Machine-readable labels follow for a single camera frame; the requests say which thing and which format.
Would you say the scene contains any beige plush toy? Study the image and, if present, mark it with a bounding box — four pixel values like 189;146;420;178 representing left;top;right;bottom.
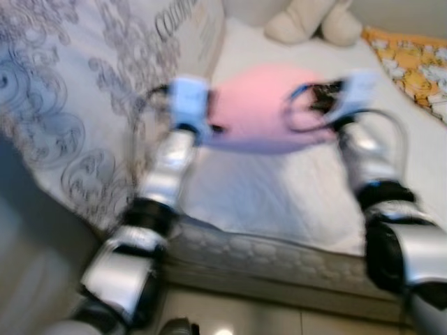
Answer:
263;0;365;49

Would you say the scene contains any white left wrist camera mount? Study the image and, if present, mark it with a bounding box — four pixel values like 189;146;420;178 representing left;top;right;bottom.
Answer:
168;75;214;142

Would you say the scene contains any white quilted bed cover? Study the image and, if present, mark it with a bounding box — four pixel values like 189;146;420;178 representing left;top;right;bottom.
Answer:
173;15;447;258

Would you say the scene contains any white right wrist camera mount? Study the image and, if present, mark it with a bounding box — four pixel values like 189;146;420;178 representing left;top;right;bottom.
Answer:
334;69;379;125

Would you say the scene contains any yellow cartoon print blanket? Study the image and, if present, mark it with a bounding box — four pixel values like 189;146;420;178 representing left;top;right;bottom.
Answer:
360;26;447;128

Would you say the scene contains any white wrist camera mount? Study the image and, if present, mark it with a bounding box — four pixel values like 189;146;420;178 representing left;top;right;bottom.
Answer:
334;69;379;125
168;75;214;142

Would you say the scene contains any grey robot left leg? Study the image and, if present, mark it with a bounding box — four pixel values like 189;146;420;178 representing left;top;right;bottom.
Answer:
158;317;200;335

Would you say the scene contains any pink pillow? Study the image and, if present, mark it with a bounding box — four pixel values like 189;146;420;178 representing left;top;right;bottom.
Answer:
205;62;337;156

